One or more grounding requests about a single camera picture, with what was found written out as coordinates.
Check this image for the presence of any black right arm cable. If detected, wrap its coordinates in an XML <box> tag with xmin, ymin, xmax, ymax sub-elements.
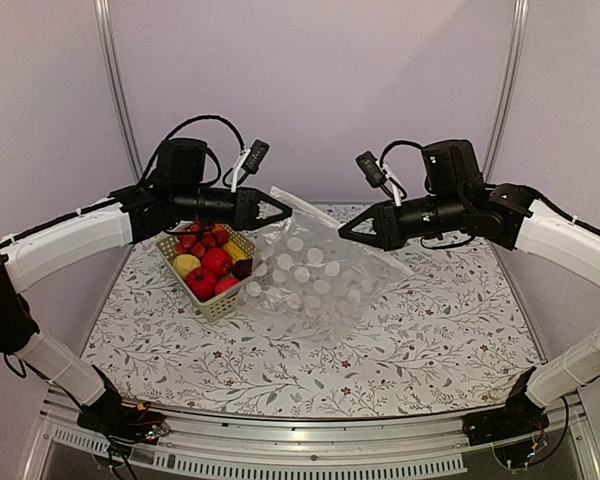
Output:
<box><xmin>379</xmin><ymin>140</ymin><xmax>426</xmax><ymax>164</ymax></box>

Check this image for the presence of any dark purple fruit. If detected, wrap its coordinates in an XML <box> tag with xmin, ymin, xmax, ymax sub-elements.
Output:
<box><xmin>231</xmin><ymin>258</ymin><xmax>253</xmax><ymax>281</ymax></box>

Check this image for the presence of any aluminium front rail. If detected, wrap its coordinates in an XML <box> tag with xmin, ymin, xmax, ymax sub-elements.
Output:
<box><xmin>21</xmin><ymin>388</ymin><xmax>600</xmax><ymax>479</ymax></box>

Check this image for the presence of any floral patterned table mat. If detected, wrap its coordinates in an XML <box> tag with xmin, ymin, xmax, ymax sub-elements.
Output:
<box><xmin>75</xmin><ymin>202</ymin><xmax>551</xmax><ymax>419</ymax></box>

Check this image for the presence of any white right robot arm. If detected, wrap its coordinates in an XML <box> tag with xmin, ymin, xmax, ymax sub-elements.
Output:
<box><xmin>338</xmin><ymin>139</ymin><xmax>600</xmax><ymax>436</ymax></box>

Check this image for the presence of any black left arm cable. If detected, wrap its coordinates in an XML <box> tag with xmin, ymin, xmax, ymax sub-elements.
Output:
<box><xmin>137</xmin><ymin>114</ymin><xmax>246</xmax><ymax>186</ymax></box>

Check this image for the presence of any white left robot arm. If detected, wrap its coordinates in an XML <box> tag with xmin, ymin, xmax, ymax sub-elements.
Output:
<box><xmin>0</xmin><ymin>138</ymin><xmax>292</xmax><ymax>434</ymax></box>

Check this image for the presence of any yellow corn cob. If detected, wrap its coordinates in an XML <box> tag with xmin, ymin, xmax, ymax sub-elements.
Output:
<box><xmin>222</xmin><ymin>241</ymin><xmax>250</xmax><ymax>263</ymax></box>

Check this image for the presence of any beige perforated plastic basket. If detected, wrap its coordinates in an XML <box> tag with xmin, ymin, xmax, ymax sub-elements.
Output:
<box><xmin>155</xmin><ymin>221</ymin><xmax>256</xmax><ymax>321</ymax></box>

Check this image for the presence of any red pomegranate front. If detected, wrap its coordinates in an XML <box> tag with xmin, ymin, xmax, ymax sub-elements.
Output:
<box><xmin>186</xmin><ymin>267</ymin><xmax>217</xmax><ymax>302</ymax></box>

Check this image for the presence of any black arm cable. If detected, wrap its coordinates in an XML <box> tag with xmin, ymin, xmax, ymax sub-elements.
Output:
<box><xmin>137</xmin><ymin>114</ymin><xmax>246</xmax><ymax>186</ymax></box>
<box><xmin>379</xmin><ymin>140</ymin><xmax>426</xmax><ymax>164</ymax></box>

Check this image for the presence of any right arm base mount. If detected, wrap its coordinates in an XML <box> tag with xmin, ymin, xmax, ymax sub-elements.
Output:
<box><xmin>462</xmin><ymin>399</ymin><xmax>549</xmax><ymax>446</ymax></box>

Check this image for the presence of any left aluminium corner post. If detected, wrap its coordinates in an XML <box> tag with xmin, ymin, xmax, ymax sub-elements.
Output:
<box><xmin>94</xmin><ymin>0</ymin><xmax>143</xmax><ymax>181</ymax></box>

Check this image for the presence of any right aluminium corner post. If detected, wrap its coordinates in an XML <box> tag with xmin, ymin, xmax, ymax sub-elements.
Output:
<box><xmin>483</xmin><ymin>0</ymin><xmax>530</xmax><ymax>181</ymax></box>

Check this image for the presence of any aluminium corner post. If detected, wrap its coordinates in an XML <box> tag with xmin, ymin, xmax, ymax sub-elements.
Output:
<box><xmin>94</xmin><ymin>0</ymin><xmax>143</xmax><ymax>181</ymax></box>
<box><xmin>483</xmin><ymin>0</ymin><xmax>530</xmax><ymax>181</ymax></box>

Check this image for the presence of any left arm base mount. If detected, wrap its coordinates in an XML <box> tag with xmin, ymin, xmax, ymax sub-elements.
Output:
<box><xmin>77</xmin><ymin>395</ymin><xmax>170</xmax><ymax>444</ymax></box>

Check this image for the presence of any yellow lemon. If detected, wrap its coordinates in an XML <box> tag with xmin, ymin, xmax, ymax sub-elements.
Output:
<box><xmin>172</xmin><ymin>254</ymin><xmax>201</xmax><ymax>280</ymax></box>

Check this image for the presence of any red apple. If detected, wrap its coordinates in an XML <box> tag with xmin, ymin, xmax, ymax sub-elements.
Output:
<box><xmin>214</xmin><ymin>277</ymin><xmax>240</xmax><ymax>295</ymax></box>

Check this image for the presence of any red strawberry bunch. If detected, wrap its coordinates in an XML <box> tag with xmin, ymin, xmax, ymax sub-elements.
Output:
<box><xmin>174</xmin><ymin>223</ymin><xmax>230</xmax><ymax>260</ymax></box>

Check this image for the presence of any clear dotted zip top bag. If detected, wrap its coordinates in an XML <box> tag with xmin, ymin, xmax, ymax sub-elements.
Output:
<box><xmin>238</xmin><ymin>187</ymin><xmax>411</xmax><ymax>343</ymax></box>

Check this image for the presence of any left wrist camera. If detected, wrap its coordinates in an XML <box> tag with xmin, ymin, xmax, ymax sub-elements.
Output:
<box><xmin>222</xmin><ymin>139</ymin><xmax>270</xmax><ymax>192</ymax></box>

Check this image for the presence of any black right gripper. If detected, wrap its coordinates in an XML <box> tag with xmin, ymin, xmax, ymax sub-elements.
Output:
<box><xmin>340</xmin><ymin>190</ymin><xmax>467</xmax><ymax>251</ymax></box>

